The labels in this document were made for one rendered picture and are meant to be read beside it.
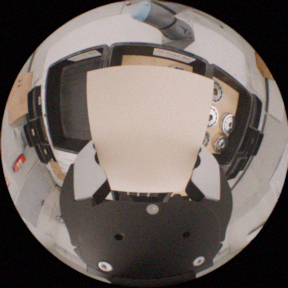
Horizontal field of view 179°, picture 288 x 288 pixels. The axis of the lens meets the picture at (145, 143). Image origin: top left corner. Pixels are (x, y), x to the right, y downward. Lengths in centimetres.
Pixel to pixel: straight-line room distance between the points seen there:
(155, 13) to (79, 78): 39
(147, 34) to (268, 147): 323
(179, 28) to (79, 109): 54
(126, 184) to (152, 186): 4
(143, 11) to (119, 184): 46
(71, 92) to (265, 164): 355
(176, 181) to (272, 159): 313
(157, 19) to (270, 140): 317
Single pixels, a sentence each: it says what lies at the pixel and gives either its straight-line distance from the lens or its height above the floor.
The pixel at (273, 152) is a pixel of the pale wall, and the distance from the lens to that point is 319.
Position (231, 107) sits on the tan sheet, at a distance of 57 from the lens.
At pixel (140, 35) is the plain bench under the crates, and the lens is 61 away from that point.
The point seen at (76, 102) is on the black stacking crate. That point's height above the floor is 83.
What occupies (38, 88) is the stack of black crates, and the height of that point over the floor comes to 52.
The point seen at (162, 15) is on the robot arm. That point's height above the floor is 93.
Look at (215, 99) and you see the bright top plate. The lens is 44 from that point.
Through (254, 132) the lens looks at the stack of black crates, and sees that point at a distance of 170.
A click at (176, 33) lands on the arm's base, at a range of 48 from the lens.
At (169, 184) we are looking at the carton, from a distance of 15.
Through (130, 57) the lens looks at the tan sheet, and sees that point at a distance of 40.
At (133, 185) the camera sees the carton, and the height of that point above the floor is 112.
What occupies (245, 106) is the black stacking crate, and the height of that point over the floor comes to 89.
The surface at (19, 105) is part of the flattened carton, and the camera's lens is 280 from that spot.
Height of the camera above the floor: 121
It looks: 60 degrees down
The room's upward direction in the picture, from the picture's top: 180 degrees counter-clockwise
